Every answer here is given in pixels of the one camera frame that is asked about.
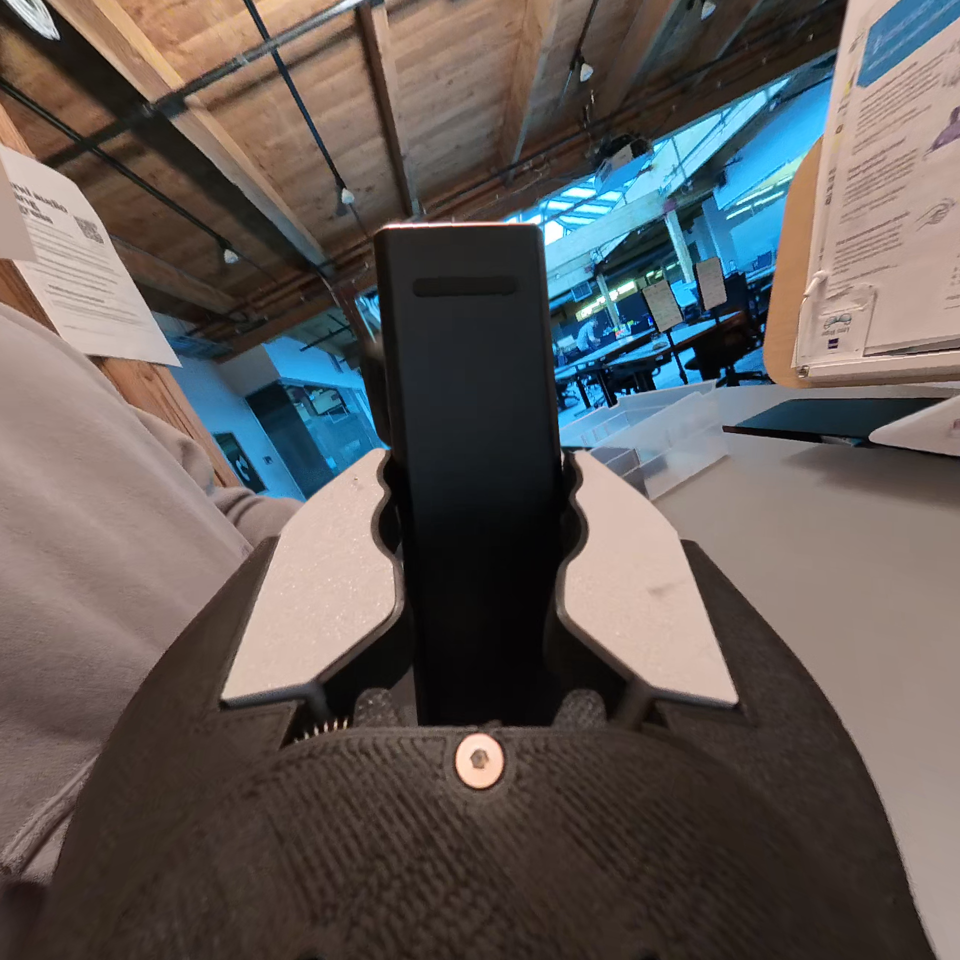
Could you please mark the sign board on stand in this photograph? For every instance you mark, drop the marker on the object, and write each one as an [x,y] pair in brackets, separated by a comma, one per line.
[709,281]
[664,304]

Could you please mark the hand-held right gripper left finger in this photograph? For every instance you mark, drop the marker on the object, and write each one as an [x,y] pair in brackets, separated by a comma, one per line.
[315,592]

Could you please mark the person's grey sweatshirt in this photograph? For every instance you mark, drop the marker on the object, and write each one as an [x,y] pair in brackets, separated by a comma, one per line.
[90,540]

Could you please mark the dark wall poster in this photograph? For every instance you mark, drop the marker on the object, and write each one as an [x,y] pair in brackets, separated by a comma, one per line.
[241,465]

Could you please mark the black ceiling spotlight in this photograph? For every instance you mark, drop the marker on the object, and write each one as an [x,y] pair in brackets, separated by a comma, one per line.
[347,197]
[585,70]
[230,255]

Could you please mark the grey metal door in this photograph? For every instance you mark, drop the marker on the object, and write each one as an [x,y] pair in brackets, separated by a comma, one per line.
[307,435]

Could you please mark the white paper notice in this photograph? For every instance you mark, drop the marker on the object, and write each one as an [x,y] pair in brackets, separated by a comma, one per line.
[90,285]

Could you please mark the ceiling projector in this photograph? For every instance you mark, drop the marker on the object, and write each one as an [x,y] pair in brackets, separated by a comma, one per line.
[622,150]

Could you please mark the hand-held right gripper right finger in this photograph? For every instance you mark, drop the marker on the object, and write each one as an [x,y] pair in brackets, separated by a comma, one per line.
[641,592]

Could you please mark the clear plastic bin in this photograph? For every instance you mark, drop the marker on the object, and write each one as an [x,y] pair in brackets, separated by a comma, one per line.
[660,439]

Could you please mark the long wooden table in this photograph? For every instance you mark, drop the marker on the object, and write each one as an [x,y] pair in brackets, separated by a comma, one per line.
[637,349]

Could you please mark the small clear plastic bag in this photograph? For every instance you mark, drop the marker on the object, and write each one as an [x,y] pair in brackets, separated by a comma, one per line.
[836,330]

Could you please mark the black office chair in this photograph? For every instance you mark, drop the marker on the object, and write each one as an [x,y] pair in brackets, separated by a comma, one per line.
[731,345]

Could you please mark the white curved stand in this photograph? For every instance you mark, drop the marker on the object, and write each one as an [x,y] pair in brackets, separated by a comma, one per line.
[926,427]

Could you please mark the black power bank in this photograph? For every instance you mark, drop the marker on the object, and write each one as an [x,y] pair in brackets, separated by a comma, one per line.
[469,465]

